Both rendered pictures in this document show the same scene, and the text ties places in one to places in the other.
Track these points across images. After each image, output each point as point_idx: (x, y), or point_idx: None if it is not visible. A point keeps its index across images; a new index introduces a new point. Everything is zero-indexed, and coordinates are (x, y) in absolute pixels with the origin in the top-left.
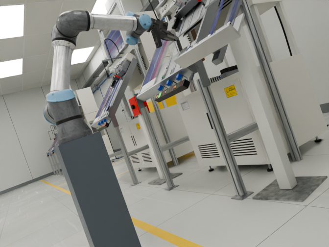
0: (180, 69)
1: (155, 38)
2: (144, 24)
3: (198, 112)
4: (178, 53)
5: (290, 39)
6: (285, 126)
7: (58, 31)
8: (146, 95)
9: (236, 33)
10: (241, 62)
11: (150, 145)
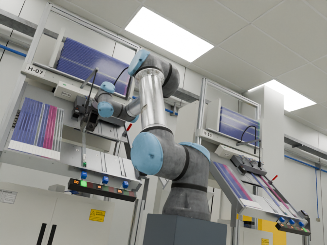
0: (132, 180)
1: (94, 121)
2: (137, 119)
3: (27, 217)
4: (100, 153)
5: None
6: None
7: (168, 73)
8: (27, 161)
9: (209, 199)
10: (163, 206)
11: None
